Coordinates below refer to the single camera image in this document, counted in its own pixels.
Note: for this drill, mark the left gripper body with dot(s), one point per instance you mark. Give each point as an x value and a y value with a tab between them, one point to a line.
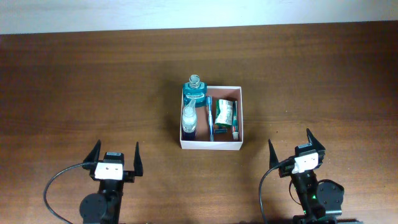
128	176

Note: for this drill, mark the green white soap packet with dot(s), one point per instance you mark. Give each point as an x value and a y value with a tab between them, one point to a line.
224	112

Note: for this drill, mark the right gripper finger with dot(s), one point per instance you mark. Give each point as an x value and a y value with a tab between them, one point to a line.
311	138
273	160

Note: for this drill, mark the white cardboard box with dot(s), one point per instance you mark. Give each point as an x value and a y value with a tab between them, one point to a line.
223	141

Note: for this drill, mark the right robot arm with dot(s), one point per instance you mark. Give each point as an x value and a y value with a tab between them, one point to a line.
320	200

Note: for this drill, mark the blue disposable razor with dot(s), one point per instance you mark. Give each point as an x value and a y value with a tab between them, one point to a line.
220	131

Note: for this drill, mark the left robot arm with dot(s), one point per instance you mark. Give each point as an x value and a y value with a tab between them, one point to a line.
104	206

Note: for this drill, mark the teal mouthwash bottle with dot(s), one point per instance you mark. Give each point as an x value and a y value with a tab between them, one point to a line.
195	89

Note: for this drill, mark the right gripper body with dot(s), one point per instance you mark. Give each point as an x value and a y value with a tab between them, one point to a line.
286	170

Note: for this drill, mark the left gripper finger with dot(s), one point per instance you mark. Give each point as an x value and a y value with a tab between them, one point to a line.
138	166
93	157

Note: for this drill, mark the clear pump sanitizer bottle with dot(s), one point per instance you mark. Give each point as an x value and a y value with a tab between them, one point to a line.
189	121

